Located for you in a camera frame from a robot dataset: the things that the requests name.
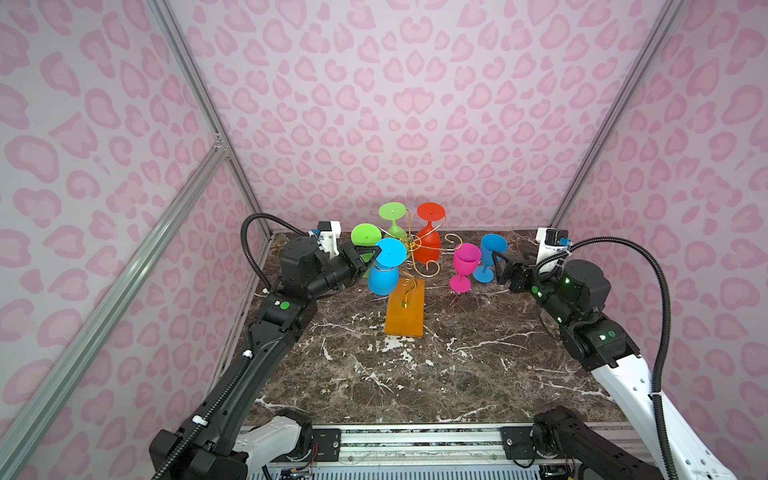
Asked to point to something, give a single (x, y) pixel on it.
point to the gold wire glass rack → (413, 242)
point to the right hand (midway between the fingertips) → (508, 250)
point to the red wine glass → (429, 212)
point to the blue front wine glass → (383, 274)
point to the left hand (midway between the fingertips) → (383, 244)
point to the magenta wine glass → (467, 258)
